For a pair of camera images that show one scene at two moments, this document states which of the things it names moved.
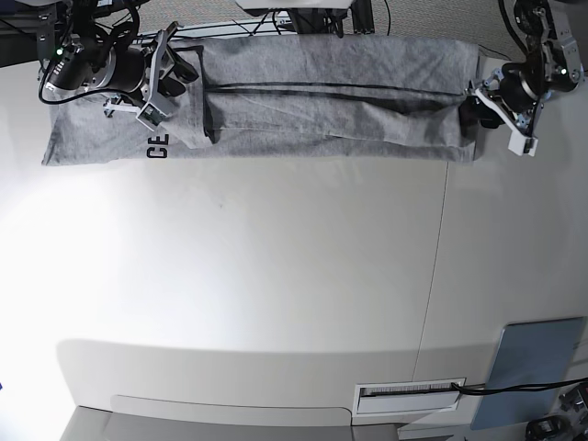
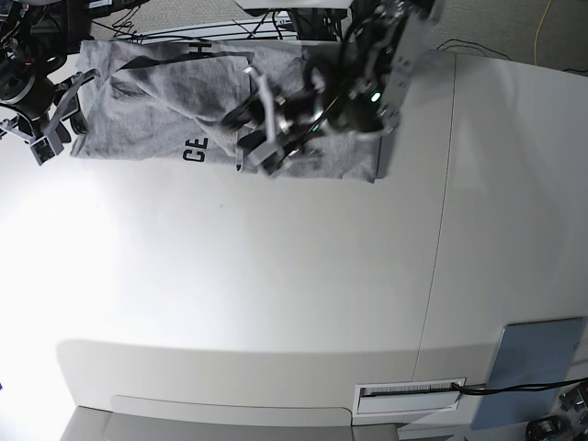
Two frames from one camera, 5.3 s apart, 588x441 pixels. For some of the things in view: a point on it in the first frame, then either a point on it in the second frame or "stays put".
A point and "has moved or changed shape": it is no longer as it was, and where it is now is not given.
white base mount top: [295, 4] stays put
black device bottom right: [548, 428] stays put
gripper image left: [124, 68] → [30, 94]
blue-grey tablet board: [531, 351] stays put
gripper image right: [514, 88] → [296, 113]
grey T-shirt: [295, 98] has moved or changed shape
